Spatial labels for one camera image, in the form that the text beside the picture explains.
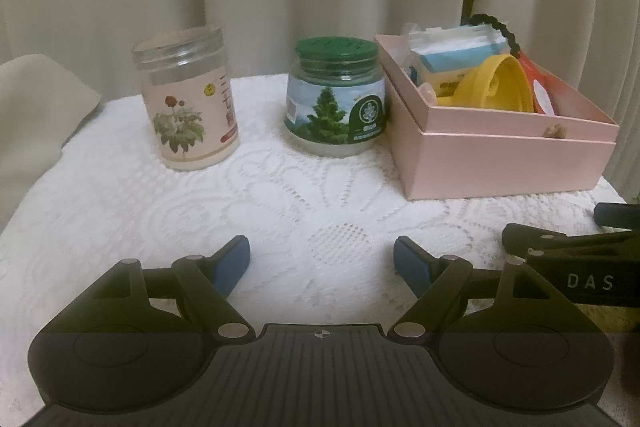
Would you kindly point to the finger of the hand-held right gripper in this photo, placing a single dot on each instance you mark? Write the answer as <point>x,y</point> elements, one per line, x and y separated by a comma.
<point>550,239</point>
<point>620,214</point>

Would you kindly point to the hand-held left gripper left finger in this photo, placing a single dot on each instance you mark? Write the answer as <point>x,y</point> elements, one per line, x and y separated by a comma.
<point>234,263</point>

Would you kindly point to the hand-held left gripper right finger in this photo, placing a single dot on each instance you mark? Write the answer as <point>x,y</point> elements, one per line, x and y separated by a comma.
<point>411,263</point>

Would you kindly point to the pink cardboard box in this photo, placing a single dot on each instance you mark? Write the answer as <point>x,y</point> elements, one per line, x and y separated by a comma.
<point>505,152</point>

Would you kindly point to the white lace tablecloth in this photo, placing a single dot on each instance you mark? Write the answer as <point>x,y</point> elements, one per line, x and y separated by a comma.
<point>200,217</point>

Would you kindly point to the small brown item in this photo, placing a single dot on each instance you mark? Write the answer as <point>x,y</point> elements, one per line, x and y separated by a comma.
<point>555,130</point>

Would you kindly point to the orange packet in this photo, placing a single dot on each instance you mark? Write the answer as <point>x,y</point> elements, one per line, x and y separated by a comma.
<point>542,89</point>

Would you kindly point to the clear jar with flower label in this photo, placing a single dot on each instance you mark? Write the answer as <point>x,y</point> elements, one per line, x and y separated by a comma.
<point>187,102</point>

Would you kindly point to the yellow plastic funnel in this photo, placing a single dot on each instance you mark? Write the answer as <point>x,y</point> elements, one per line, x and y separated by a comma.
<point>492,82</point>

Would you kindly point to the glass jar with green lid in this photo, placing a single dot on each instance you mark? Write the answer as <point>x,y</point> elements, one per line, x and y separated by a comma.
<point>335,99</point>

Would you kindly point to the blue and white packet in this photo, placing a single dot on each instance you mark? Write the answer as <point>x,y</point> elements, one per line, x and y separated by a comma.
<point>450,59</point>

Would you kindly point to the white paper packets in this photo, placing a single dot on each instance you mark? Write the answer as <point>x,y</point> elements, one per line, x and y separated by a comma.
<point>450,38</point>

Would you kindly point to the beige cloth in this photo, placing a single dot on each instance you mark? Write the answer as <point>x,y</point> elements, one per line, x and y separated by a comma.
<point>35,117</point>

